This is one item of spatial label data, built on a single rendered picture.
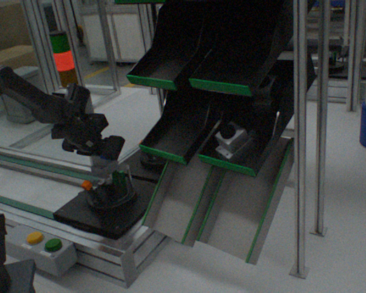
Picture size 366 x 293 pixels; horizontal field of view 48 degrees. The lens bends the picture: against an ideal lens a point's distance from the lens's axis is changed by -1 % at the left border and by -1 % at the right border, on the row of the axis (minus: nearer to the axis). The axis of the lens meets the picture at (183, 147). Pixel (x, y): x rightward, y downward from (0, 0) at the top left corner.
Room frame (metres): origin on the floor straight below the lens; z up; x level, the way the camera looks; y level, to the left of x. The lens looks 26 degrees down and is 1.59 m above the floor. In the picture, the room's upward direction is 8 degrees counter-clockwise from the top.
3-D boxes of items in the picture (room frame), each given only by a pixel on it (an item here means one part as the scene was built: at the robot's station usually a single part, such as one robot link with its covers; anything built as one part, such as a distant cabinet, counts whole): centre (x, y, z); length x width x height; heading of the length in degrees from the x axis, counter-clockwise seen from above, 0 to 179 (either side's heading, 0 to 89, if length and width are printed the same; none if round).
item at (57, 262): (0.89, 0.41, 0.93); 0.21 x 0.07 x 0.06; 56
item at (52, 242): (0.85, 0.35, 0.96); 0.04 x 0.04 x 0.02
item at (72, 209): (1.02, 0.22, 0.96); 0.24 x 0.24 x 0.02; 56
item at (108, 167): (1.03, 0.22, 1.09); 0.08 x 0.04 x 0.07; 146
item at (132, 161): (1.23, 0.08, 1.01); 0.24 x 0.24 x 0.13; 56
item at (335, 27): (5.71, -2.43, 0.36); 0.60 x 0.40 x 0.15; 55
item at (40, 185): (1.20, 0.45, 0.91); 0.84 x 0.28 x 0.10; 56
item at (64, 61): (1.22, 0.31, 1.33); 0.05 x 0.05 x 0.05
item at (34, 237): (0.89, 0.41, 0.96); 0.04 x 0.04 x 0.02
